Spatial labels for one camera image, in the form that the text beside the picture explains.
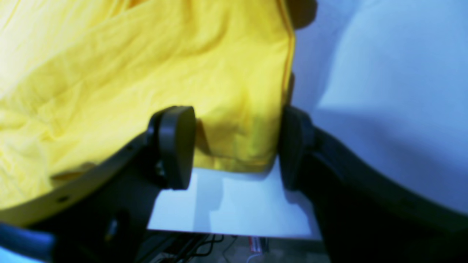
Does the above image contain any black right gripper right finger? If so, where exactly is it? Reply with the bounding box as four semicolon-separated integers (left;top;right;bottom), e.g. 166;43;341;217
279;106;468;263

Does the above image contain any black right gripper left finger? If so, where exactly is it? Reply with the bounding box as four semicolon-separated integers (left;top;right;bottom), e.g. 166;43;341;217
0;106;197;263

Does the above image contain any yellow t-shirt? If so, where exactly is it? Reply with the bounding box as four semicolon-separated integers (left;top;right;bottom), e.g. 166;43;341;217
0;0;295;209

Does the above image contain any black cable bundle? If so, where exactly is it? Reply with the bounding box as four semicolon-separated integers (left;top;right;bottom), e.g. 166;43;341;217
146;234;242;263

